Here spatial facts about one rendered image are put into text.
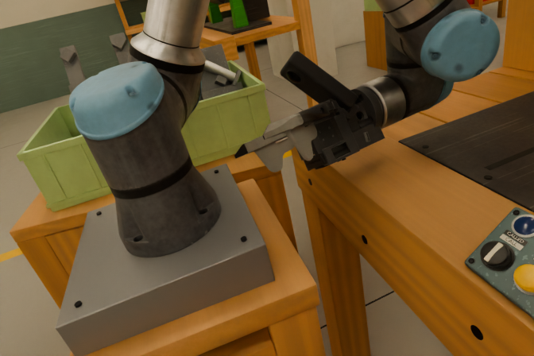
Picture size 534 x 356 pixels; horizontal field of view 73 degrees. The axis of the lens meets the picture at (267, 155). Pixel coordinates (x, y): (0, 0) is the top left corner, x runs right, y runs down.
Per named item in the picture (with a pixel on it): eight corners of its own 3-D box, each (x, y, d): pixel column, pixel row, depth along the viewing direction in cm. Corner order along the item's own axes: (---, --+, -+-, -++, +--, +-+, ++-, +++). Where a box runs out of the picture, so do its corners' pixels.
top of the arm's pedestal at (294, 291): (76, 407, 43) (60, 387, 41) (103, 245, 71) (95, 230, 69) (321, 305, 49) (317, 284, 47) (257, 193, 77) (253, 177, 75)
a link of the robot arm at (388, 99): (392, 68, 53) (361, 87, 61) (368, 78, 52) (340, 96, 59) (413, 115, 53) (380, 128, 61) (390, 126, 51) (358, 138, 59)
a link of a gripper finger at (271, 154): (246, 184, 55) (302, 161, 53) (231, 149, 55) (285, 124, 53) (253, 181, 58) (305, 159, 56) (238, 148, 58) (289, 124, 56)
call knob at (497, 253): (500, 274, 35) (495, 269, 34) (477, 257, 37) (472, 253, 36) (519, 254, 34) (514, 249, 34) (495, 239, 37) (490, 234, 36)
